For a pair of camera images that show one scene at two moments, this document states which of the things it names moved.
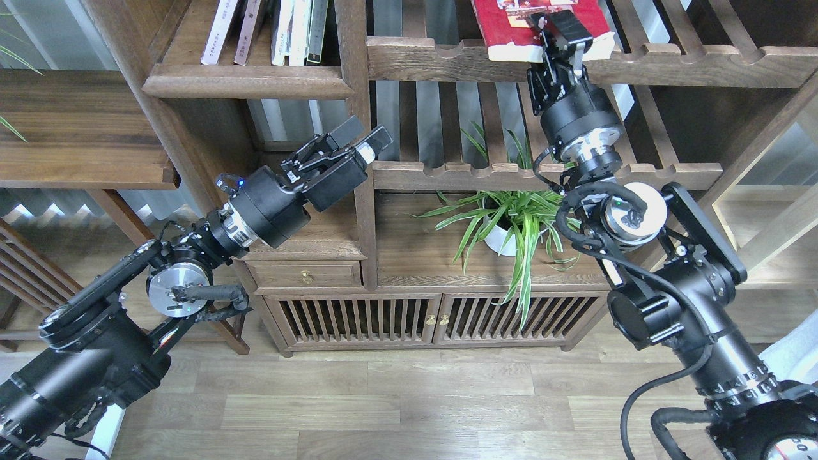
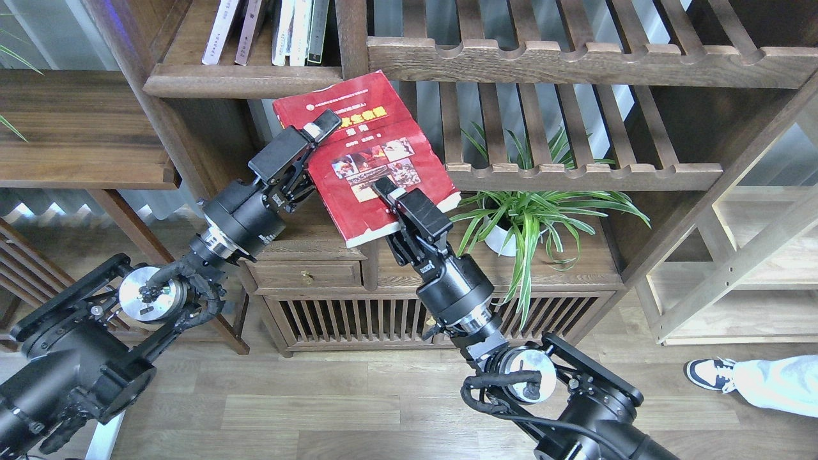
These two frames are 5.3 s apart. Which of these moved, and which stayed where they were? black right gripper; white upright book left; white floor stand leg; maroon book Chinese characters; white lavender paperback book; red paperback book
Moved: red paperback book; black right gripper
Stayed: white lavender paperback book; white upright book left; white floor stand leg; maroon book Chinese characters
